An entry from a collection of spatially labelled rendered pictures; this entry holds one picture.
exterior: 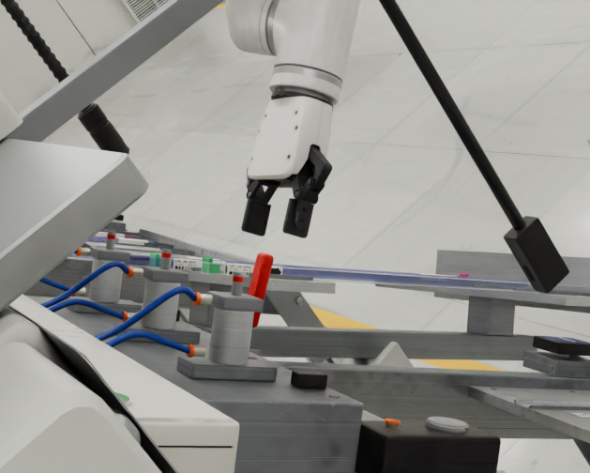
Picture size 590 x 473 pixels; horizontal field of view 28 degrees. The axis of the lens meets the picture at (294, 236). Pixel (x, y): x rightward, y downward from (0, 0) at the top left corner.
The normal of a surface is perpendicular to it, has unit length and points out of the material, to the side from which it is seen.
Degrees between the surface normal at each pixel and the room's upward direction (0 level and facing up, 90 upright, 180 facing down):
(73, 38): 90
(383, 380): 90
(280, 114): 34
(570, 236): 0
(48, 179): 0
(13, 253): 90
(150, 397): 44
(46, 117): 90
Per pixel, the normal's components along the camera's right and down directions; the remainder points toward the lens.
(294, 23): -0.55, -0.18
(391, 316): -0.52, -0.77
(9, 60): 0.45, 0.11
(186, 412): 0.13, -0.99
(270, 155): -0.81, -0.26
